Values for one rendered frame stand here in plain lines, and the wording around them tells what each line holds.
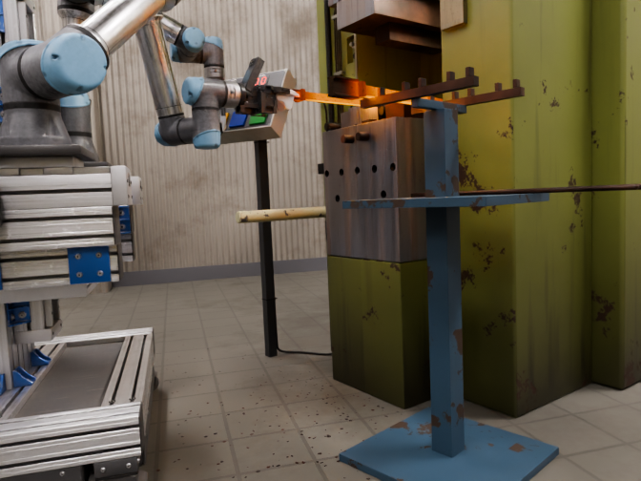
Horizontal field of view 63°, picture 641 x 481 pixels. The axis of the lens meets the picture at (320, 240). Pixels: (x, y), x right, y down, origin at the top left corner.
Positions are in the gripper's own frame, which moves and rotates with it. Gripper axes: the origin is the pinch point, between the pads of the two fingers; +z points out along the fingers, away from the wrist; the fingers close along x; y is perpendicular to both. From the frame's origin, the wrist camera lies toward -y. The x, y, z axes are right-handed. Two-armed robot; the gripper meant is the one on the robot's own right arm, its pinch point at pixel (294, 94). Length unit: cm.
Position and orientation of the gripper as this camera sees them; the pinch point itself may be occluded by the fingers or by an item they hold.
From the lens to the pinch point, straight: 170.3
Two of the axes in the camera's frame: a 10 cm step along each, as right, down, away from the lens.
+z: 8.1, -0.7, 5.8
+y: 0.4, 10.0, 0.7
